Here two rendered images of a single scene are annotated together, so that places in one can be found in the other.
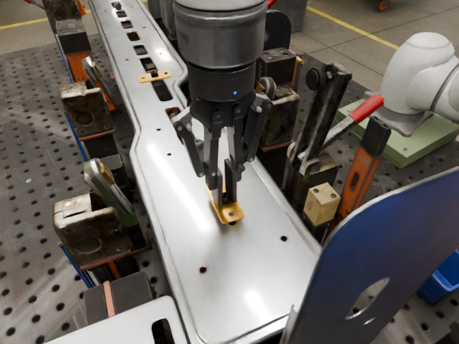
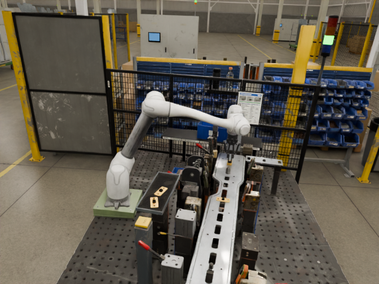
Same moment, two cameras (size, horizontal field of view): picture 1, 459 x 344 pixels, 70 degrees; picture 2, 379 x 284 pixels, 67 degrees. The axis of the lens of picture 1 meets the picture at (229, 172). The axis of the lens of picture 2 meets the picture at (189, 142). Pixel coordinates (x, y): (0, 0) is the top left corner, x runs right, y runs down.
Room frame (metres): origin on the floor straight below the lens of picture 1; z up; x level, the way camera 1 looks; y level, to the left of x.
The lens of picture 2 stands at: (2.10, 0.83, 2.04)
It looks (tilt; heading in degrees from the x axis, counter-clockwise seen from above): 24 degrees down; 214
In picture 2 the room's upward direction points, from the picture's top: 2 degrees clockwise
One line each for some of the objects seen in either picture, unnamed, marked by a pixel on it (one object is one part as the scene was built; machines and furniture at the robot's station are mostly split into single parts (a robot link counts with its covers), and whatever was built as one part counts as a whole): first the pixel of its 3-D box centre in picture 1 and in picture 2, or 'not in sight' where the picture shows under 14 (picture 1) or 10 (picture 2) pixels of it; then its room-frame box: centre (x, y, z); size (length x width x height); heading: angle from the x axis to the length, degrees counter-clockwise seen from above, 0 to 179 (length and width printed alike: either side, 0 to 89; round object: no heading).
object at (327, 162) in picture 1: (299, 221); (207, 176); (0.40, -0.14, 0.88); 0.07 x 0.06 x 0.35; 113
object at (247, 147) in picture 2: not in sight; (245, 164); (0.03, 0.02, 0.88); 0.08 x 0.08 x 0.36; 23
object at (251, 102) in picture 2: not in sight; (249, 107); (-0.21, -0.12, 1.30); 0.23 x 0.02 x 0.31; 113
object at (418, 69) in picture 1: (418, 72); (118, 180); (0.93, -0.58, 0.92); 0.18 x 0.16 x 0.22; 43
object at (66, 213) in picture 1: (110, 263); (254, 186); (0.31, 0.22, 0.87); 0.12 x 0.09 x 0.35; 113
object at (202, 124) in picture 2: not in sight; (215, 130); (0.00, -0.32, 1.10); 0.30 x 0.17 x 0.13; 108
